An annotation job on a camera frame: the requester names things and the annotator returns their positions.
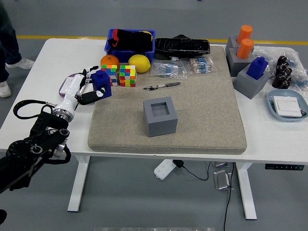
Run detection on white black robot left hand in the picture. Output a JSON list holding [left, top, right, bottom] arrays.
[[55, 65, 109, 114]]

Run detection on blue square seal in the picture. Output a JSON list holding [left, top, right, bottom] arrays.
[[90, 70, 113, 99], [245, 56, 269, 80]]

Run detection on grey cube seal holder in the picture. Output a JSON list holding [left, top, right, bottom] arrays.
[[142, 96, 179, 138], [226, 47, 256, 77], [233, 64, 271, 100], [225, 35, 255, 52]]

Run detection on orange cylinder seal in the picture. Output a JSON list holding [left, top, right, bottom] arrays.
[[236, 38, 255, 60], [236, 25, 254, 45]]

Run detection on purple tray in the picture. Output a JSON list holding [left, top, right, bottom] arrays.
[[58, 73, 85, 99]]

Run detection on colourful puzzle cube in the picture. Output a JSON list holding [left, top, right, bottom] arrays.
[[119, 64, 137, 88], [100, 64, 119, 87]]

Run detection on orange fruit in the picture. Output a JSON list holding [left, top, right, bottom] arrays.
[[100, 54, 120, 69]]

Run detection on blue plastic bin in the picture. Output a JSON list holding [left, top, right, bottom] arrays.
[[104, 28, 156, 64]]

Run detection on yellow lemon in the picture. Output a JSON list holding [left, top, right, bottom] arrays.
[[128, 54, 152, 74]]

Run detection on person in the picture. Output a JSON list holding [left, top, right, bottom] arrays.
[[0, 2, 36, 98]]

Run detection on black red cloth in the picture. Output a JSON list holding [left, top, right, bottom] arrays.
[[107, 29, 153, 52]]

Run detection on white table leg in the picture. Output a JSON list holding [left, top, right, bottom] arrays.
[[235, 163, 257, 220], [67, 155, 91, 212]]

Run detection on black pen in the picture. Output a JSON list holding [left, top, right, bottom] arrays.
[[143, 82, 181, 91]]

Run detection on yellow object in bin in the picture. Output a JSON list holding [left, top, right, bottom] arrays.
[[141, 30, 154, 41]]

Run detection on clear bag blue resistors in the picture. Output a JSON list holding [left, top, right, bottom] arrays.
[[149, 59, 188, 80]]

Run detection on white power strip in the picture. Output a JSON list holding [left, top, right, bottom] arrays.
[[154, 159, 176, 180]]

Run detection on clear bag mixed resistors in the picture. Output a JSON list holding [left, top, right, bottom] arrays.
[[186, 57, 217, 75]]

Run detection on grey-brown foam mat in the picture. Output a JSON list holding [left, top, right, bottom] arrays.
[[88, 45, 248, 155]]

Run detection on light blue tray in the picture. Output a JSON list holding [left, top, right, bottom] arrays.
[[267, 90, 308, 123]]

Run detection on clear plastic bag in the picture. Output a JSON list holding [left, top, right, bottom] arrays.
[[252, 46, 299, 73]]

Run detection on black table control panel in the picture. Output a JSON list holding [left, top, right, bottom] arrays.
[[265, 163, 305, 171]]

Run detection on clear bag blue parts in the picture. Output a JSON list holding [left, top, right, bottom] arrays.
[[290, 60, 308, 93]]

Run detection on white wall socket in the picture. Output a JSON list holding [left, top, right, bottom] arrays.
[[59, 77, 76, 96]]

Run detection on black plug with cord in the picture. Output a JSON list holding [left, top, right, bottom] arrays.
[[173, 160, 211, 181]]

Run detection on large metal floor bracket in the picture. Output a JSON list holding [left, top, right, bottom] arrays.
[[213, 169, 233, 191]]

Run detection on black floor cable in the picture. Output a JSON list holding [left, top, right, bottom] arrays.
[[223, 163, 235, 231]]

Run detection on white switch panel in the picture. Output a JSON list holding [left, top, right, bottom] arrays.
[[273, 95, 303, 118]]

